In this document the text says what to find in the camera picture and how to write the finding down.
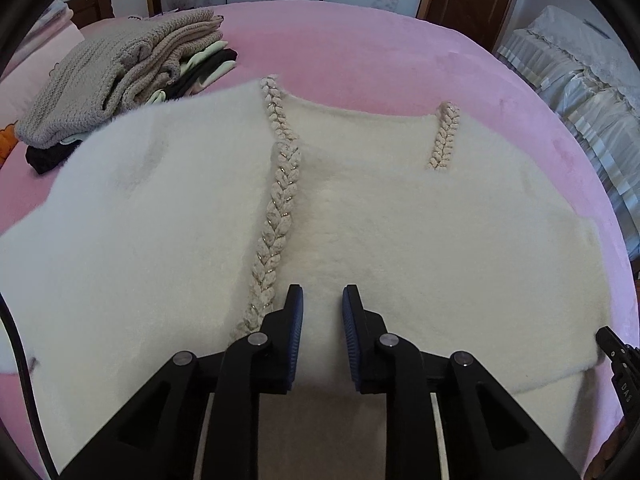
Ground pink bed blanket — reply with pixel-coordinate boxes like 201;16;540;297
0;0;640;480

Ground wooden headboard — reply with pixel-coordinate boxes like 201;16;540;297
65;0;116;28

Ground grey knit sweater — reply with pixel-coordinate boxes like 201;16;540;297
14;35;151;150

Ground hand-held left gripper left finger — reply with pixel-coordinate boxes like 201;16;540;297
60;284;306;480

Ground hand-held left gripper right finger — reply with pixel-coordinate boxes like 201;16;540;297
341;284;586;480

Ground black cable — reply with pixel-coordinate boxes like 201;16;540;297
0;290;56;480

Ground white folded clothes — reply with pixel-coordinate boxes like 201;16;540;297
150;42;236;106

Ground white fluffy cardigan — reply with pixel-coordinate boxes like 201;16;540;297
0;76;615;480

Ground brown wooden door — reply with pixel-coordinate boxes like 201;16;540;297
417;0;526;51

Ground pink printed pillow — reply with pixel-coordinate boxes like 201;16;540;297
0;24;86;171

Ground beige knit sweater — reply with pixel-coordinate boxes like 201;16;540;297
117;8;225;106

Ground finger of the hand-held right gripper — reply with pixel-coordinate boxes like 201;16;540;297
595;326;640;417

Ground black folded clothes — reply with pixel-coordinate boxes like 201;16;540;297
26;47;238;176

